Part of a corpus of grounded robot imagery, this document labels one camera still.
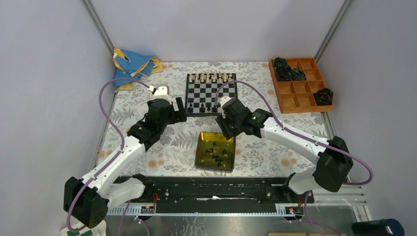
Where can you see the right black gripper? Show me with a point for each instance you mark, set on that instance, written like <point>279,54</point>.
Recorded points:
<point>222,121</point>

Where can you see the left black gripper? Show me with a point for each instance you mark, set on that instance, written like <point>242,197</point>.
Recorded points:
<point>179,116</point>

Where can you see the black white chess board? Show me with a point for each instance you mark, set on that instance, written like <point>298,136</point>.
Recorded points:
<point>203,93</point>

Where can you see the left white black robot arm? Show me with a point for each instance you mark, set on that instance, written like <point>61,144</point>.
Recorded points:
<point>88,199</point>

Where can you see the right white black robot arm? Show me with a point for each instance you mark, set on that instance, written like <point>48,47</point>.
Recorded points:
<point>331,164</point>

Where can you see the black chess pieces in tray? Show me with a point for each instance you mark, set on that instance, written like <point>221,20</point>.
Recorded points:
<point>214,155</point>

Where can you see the row of white chess pieces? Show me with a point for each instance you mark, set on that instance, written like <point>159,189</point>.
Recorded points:
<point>210,78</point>

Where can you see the yellow metal tray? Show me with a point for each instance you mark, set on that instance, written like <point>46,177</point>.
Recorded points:
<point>228,144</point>

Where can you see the floral patterned table mat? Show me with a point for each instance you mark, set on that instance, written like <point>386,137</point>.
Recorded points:
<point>190,148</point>

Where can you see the black coiled part middle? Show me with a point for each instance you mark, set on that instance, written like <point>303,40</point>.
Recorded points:
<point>283,73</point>

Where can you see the black coiled part top left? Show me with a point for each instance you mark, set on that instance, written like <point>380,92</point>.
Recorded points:
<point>279,62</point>

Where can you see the orange compartment organizer tray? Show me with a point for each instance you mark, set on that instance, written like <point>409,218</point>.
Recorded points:
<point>297,96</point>

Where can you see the blue yellow cloth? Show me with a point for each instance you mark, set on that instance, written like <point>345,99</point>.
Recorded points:
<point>130,65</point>

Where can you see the black coiled part in organizer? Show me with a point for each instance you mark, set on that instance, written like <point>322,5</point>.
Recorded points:
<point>298,75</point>

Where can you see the black part at tray edge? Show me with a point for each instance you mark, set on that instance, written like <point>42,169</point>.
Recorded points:
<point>323,97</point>

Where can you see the green white checkered paper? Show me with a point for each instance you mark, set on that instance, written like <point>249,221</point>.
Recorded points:
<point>99,230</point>

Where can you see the black cylinder bottle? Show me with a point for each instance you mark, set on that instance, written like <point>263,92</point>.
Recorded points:
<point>382,227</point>

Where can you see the black mounting base rail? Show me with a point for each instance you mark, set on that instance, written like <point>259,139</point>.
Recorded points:
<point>263,189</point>

